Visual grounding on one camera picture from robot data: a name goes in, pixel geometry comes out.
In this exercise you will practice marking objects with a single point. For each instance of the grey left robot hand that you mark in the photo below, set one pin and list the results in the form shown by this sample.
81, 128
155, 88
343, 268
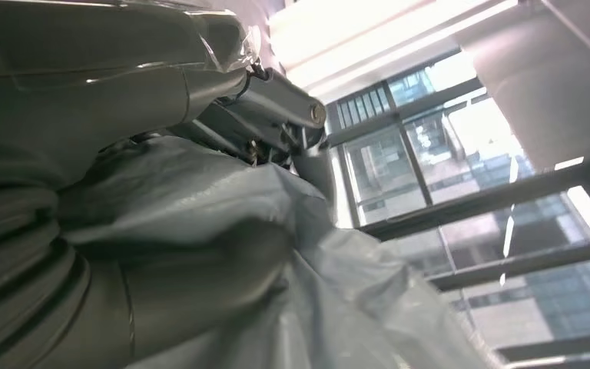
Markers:
96, 76

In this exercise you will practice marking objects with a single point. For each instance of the grey mailer package black print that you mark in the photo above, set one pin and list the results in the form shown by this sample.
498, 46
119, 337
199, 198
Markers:
213, 203

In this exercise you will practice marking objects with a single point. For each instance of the dark framed window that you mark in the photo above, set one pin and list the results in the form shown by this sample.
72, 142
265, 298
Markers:
391, 168

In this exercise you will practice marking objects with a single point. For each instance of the dark metal railing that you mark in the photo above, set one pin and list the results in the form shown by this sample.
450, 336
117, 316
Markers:
503, 196

